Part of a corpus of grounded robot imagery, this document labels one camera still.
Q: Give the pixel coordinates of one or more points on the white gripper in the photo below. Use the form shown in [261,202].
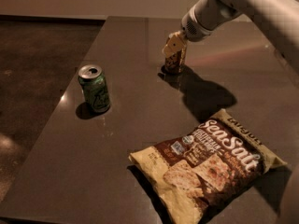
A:
[193,28]

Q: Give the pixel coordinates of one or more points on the orange soda can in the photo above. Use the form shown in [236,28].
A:
[175,63]

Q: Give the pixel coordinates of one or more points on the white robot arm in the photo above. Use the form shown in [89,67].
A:
[278,20]

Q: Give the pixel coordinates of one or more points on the green soda can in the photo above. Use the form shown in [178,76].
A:
[92,80]

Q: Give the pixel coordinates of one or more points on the sea salt chips bag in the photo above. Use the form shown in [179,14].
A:
[205,168]

